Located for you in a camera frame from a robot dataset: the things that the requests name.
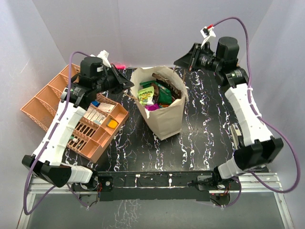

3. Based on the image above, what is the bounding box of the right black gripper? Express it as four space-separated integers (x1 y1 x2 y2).
173 43 223 73

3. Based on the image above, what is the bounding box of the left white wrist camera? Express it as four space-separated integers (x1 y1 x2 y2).
97 50 112 68

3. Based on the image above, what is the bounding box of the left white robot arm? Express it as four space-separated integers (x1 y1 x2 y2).
22 51 133 190

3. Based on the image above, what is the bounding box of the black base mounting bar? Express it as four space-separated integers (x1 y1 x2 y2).
97 171 238 201

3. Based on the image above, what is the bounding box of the brown kettle chips bag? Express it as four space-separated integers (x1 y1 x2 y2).
152 73 182 99

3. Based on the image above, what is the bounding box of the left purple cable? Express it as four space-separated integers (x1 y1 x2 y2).
23 51 93 215

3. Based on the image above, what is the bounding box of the purple cable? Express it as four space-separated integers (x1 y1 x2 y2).
23 51 93 215
213 17 301 193

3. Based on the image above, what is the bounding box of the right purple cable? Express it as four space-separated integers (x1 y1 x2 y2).
213 17 301 193

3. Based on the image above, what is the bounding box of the small blue box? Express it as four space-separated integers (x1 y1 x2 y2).
91 101 100 107

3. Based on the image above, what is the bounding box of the yellow orange small item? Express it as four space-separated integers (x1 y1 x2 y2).
106 119 118 129

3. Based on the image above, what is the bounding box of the purple snack bag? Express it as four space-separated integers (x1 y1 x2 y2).
145 104 160 111

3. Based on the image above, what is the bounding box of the pink compartment tray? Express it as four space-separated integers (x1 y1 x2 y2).
67 93 129 163

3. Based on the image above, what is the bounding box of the green snack bag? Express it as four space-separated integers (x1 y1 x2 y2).
140 81 172 105

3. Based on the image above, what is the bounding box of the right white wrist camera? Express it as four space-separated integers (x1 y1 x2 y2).
200 24 216 47

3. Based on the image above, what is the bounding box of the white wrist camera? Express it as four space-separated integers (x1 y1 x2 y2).
200 24 216 47
97 50 112 68

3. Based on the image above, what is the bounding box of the light green candy bag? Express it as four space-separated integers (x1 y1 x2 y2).
138 86 154 106

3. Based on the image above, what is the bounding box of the aluminium frame rail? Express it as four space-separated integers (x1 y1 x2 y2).
228 64 295 229

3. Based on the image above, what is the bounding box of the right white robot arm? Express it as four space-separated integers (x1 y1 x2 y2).
174 37 284 189

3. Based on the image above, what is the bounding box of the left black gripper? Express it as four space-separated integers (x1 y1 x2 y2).
93 63 134 94

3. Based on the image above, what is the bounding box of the brown paper bag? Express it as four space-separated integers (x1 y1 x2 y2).
130 66 189 140

